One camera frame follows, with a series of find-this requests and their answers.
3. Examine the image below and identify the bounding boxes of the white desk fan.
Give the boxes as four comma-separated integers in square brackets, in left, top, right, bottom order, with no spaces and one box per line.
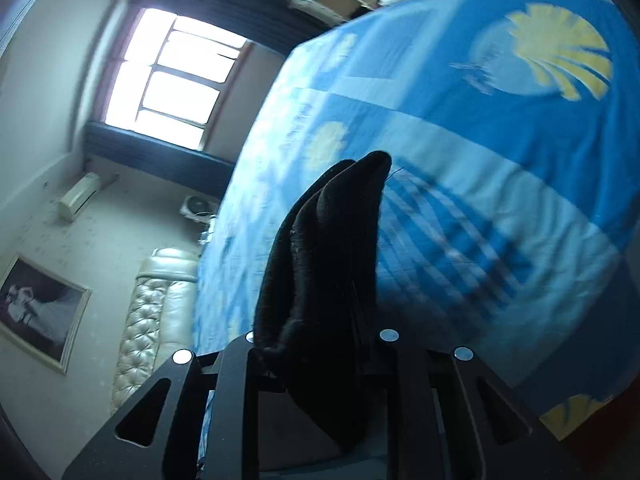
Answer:
[179,195,219,224]

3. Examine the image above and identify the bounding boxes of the dark blue curtain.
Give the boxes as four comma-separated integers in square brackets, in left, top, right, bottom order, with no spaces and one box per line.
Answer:
[84,122,234,200]
[132,0,330,56]

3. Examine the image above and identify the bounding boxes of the blue patterned bed sheet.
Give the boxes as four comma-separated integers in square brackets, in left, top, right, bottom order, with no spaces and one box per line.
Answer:
[193,0,639,439]

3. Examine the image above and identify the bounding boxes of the dark blue left curtain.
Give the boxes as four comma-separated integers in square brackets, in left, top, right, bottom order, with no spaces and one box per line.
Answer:
[84,122,234,200]

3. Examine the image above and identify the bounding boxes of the window with white frame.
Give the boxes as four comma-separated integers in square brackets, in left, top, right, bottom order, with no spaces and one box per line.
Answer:
[102,8,252,151]

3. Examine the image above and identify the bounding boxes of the framed wedding photo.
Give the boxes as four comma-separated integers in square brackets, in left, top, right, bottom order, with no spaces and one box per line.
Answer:
[1,254,91,375]

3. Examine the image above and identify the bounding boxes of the black studded pants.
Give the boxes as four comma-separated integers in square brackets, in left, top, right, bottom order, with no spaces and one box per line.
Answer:
[253,151,392,451]

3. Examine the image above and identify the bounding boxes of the dark blue right curtain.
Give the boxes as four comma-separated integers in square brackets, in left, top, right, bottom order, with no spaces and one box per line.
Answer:
[132,0,330,56]

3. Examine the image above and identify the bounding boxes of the white wall air conditioner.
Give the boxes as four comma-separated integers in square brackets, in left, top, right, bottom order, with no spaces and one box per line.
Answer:
[58,172,101,222]

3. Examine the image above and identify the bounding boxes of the cream tufted leather headboard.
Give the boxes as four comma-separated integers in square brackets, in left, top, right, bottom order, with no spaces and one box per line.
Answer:
[111,248,198,413]

